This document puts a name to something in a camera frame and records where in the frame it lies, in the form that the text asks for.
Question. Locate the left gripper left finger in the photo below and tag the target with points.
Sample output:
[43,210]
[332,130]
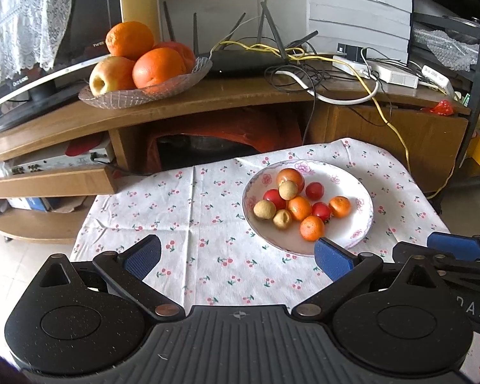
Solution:
[125,273]

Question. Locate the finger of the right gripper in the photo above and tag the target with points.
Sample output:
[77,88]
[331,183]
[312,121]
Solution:
[463,248]
[440,260]

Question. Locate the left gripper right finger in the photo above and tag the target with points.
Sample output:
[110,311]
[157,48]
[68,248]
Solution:
[351,275]

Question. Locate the orange mandarin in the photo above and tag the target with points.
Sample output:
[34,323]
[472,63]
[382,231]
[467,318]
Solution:
[299,207]
[312,228]
[340,207]

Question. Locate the small red cherry tomato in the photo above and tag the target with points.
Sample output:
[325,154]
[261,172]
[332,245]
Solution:
[322,211]

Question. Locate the tan longan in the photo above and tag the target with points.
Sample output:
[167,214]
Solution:
[264,210]
[288,190]
[282,219]

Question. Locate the hidden red cherry tomato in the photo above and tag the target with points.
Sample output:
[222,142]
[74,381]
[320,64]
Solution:
[314,191]

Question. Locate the oval red cherry tomato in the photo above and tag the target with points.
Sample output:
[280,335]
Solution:
[273,196]

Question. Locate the large red tomato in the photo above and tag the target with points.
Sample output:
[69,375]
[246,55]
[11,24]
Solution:
[290,174]

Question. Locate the cherry print tablecloth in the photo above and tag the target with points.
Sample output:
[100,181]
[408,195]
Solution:
[211,256]

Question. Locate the white floral porcelain bowl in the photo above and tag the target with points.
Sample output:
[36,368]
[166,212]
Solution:
[346,232]

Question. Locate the blue white cardboard box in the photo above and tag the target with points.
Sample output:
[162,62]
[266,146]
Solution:
[34,204]

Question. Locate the silver set-top box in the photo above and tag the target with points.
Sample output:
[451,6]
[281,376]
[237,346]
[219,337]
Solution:
[55,158]

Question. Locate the wooden tv stand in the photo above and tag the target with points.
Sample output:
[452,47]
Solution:
[396,131]

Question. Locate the red plastic bag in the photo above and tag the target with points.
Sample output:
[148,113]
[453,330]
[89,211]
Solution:
[442,108]

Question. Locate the glass fruit dish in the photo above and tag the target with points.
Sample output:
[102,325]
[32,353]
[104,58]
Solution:
[135,97]

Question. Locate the white power strip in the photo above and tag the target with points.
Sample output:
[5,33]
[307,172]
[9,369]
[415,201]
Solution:
[386,73]

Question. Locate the white labelled device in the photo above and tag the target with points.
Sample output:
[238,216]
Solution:
[438,79]

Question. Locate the yellow red apple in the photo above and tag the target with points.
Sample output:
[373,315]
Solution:
[112,74]

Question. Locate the black power adapter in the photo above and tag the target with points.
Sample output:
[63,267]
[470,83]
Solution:
[351,52]

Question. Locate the front large orange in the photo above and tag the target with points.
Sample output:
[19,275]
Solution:
[157,66]

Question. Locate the large orange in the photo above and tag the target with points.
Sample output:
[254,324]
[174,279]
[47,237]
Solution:
[157,66]
[130,40]

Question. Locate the top large orange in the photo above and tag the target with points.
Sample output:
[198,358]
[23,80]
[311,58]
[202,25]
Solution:
[130,40]

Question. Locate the black metal shelf rack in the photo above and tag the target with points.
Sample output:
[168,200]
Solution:
[446,34]

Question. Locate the white lace cloth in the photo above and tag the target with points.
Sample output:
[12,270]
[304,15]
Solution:
[31,32]

